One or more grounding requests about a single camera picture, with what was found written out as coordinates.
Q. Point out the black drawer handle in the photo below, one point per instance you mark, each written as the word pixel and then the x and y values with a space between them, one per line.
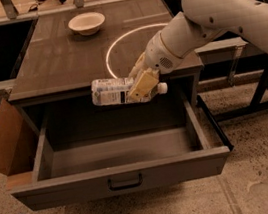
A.
pixel 126 184

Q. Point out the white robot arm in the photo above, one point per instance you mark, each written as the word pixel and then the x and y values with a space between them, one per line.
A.
pixel 199 22

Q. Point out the white bowl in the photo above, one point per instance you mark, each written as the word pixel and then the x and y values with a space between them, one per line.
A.
pixel 87 23

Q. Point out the black side rail bar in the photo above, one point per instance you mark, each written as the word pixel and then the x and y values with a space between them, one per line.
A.
pixel 215 125

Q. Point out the open grey top drawer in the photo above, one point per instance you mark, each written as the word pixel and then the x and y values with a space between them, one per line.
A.
pixel 73 163

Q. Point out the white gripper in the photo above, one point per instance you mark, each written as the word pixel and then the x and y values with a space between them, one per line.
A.
pixel 158 55

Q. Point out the grey cabinet with glossy top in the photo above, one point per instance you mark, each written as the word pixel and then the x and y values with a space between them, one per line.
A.
pixel 60 64

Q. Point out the plastic bottle with label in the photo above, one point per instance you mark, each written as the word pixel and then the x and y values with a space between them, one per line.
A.
pixel 116 91

